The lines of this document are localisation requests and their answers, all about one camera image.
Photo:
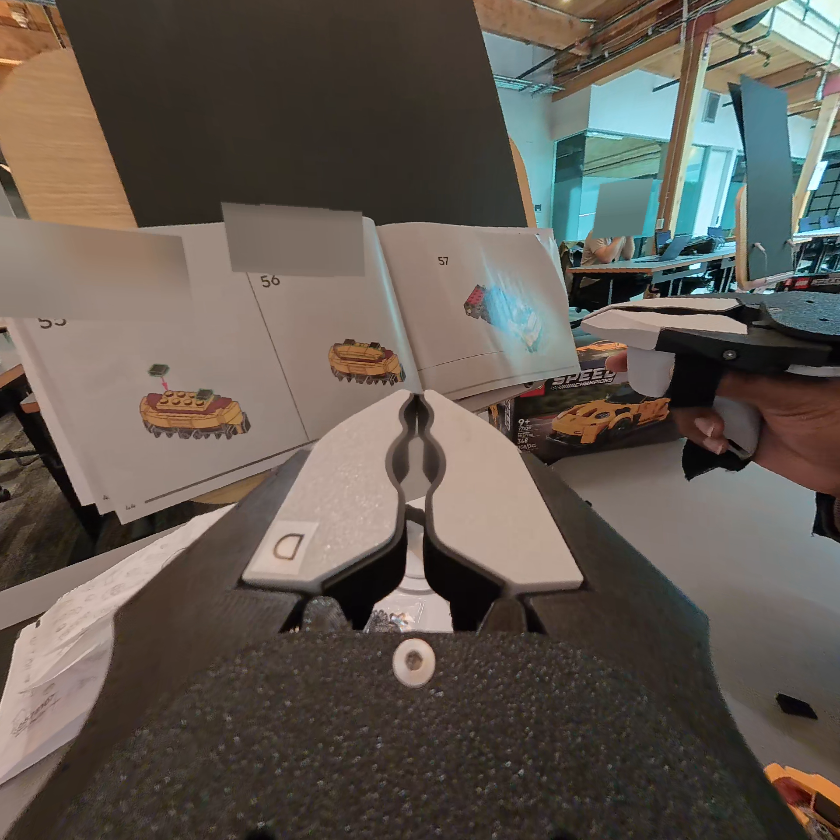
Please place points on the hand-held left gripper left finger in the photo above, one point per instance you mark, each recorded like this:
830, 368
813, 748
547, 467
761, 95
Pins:
341, 499

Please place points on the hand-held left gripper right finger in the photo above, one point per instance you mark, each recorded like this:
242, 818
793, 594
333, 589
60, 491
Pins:
505, 518

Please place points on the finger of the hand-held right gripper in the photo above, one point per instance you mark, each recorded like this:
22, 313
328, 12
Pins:
695, 305
643, 327

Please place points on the lego instruction booklet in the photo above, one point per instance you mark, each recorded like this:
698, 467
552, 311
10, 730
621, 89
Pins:
197, 367

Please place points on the orange and black lego car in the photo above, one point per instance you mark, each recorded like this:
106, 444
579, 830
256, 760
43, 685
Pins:
807, 807

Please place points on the lego set box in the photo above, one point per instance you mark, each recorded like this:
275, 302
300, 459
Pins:
590, 420

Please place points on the small black lego piece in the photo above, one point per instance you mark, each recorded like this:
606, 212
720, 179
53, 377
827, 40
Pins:
797, 705

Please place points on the person's right hand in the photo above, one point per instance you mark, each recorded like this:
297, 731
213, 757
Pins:
800, 426

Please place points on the grey open laptop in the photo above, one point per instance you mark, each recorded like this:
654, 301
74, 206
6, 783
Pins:
676, 246

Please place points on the clear plastic parts bag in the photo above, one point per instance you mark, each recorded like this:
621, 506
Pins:
394, 620

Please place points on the white printed paper bag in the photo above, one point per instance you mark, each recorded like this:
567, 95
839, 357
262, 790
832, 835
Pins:
59, 656

